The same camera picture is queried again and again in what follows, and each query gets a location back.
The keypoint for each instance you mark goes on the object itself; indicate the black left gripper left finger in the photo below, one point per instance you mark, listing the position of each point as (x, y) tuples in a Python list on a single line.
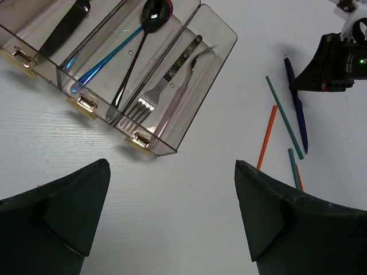
[(50, 229)]

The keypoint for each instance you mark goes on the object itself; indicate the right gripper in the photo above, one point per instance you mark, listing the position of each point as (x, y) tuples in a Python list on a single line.
[(335, 67)]

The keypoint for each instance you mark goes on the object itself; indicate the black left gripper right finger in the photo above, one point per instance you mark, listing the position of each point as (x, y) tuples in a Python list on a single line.
[(291, 232)]

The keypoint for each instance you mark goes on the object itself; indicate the blue iridescent knife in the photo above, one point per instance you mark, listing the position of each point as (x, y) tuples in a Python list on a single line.
[(298, 105)]

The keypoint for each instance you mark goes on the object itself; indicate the teal chopstick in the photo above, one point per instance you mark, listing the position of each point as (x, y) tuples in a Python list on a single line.
[(285, 119), (293, 167)]

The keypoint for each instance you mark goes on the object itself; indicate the pink handled fork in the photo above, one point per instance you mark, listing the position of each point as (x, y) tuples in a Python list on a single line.
[(167, 117)]

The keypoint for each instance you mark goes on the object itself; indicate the rainbow iridescent spoon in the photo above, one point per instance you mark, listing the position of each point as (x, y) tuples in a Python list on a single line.
[(85, 78)]

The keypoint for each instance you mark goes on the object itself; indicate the black spoon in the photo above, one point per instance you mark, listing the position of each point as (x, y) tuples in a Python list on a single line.
[(154, 15)]

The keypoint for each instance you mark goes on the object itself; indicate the black iridescent knife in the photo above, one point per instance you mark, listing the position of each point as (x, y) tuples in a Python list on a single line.
[(65, 28)]

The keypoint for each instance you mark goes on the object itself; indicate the orange chopstick lower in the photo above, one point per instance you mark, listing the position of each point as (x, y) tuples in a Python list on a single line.
[(299, 179)]

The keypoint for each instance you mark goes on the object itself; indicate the orange chopstick near spoons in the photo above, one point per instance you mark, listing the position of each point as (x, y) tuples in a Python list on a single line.
[(267, 136)]

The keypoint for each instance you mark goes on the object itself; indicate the clear acrylic utensil organizer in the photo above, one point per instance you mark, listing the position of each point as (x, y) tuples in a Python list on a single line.
[(26, 25)]

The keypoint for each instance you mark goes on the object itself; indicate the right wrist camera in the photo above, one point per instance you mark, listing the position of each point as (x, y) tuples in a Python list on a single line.
[(354, 15)]

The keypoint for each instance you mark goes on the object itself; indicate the silver fork dark handle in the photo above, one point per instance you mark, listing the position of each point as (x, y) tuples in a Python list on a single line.
[(150, 99)]

